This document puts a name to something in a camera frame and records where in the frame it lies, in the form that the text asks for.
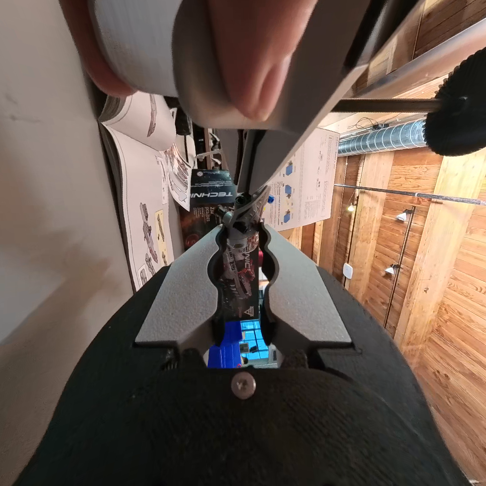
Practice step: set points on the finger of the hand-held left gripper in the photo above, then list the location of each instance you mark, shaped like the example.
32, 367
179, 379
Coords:
288, 152

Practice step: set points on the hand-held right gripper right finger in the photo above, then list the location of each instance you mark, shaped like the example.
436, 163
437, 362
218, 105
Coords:
307, 303

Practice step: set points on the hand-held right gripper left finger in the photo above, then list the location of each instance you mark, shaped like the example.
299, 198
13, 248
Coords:
178, 300

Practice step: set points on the grey toy beam assembly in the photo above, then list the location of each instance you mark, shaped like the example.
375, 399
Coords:
237, 227

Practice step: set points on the person's left hand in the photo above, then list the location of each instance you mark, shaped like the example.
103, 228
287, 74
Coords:
258, 57

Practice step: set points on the white printed instruction sheet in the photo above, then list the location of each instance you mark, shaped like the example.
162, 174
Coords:
315, 178

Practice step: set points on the silver metal pipe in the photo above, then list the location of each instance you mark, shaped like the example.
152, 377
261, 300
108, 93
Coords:
436, 60

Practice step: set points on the blue storage bin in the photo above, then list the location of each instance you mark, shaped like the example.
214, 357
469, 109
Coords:
224, 349

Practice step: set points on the dark toy set box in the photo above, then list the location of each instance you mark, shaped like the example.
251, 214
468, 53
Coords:
207, 190

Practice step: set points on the white spotlight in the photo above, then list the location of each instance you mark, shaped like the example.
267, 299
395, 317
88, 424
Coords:
402, 215
391, 269

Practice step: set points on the clear bag with sticker sheet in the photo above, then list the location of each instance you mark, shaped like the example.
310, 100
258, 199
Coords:
180, 174

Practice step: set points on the black ribbed wheel on rod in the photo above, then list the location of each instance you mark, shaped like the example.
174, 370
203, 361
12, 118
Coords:
459, 114

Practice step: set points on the open instruction booklet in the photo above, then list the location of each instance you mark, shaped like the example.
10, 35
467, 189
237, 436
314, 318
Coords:
140, 171

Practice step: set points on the thin black rod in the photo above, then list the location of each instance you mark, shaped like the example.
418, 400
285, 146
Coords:
417, 195

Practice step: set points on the white wall device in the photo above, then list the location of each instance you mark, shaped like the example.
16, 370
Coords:
347, 271

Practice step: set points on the silver ribbed air duct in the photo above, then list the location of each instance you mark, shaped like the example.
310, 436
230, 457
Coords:
379, 138

